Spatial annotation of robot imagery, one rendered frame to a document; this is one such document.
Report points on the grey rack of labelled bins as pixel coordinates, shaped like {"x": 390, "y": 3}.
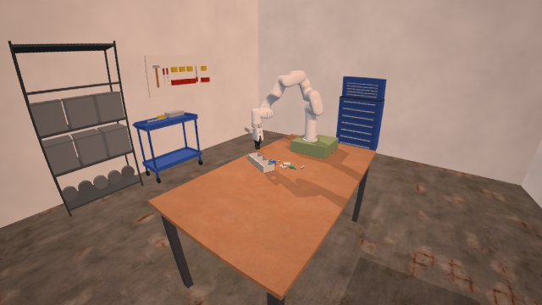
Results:
{"x": 261, "y": 162}

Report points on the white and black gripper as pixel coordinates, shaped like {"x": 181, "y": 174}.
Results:
{"x": 257, "y": 136}

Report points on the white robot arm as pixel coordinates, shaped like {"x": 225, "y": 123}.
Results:
{"x": 314, "y": 107}

